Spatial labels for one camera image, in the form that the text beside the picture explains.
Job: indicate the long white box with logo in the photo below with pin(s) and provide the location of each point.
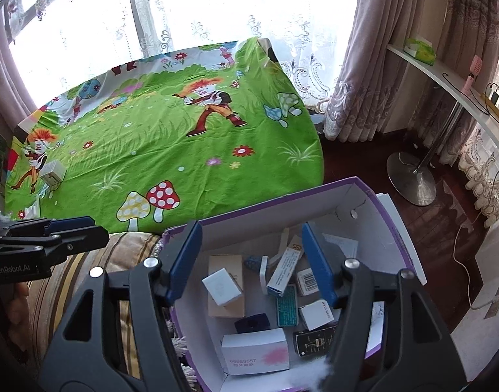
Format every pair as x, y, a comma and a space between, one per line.
284, 271

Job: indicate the metal table leg round base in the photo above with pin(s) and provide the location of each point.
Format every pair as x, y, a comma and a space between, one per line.
408, 179

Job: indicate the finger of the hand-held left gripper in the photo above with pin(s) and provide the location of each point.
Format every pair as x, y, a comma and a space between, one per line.
70, 243
70, 222

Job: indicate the white packet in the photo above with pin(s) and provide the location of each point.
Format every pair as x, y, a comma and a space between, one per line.
263, 277

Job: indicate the large white box pink print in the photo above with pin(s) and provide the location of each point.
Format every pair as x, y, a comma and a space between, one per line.
253, 351

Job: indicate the green tissue pack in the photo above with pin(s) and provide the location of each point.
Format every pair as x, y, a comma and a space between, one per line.
419, 51

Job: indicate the small teal packet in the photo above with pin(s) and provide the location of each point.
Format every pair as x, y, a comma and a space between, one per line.
252, 263

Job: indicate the purple cardboard box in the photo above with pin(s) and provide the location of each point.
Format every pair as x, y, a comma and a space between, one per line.
233, 237

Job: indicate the white box with barcode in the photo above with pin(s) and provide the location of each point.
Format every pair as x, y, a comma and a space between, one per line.
307, 282

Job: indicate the beige embroidered lace curtain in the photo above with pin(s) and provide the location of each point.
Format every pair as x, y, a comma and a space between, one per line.
482, 171

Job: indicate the dark blue case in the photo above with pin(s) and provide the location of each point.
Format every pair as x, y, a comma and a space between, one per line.
252, 323

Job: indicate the tall beige box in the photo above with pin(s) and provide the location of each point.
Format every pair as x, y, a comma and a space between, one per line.
227, 261

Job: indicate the teal box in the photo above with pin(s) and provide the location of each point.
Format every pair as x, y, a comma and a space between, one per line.
287, 306

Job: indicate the plain brown-pink curtain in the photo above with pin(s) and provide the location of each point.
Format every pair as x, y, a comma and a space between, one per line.
4, 81

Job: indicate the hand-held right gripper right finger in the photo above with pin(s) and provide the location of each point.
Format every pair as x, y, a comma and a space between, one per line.
317, 265

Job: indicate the black box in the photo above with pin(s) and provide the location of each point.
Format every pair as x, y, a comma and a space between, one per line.
312, 341

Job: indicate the small white box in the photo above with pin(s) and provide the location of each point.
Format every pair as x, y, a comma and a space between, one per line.
221, 288

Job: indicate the striped plush cushion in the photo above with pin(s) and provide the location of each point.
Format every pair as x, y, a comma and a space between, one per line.
123, 249

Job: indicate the white lace curtain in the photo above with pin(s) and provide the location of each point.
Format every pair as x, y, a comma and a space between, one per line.
233, 8

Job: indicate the pink handheld fan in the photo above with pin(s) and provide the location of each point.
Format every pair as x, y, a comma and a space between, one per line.
474, 67

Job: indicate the yellow power strip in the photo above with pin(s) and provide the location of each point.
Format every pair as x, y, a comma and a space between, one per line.
494, 108

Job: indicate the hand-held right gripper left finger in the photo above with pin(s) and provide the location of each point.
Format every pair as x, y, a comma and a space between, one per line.
186, 261

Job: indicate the green cartoon printed sheet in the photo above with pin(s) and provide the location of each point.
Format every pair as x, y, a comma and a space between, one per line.
151, 151

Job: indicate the white cube-shaped box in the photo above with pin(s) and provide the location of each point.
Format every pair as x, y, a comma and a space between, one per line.
52, 175

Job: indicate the mauve patterned curtain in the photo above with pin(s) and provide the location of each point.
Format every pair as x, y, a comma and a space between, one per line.
376, 69

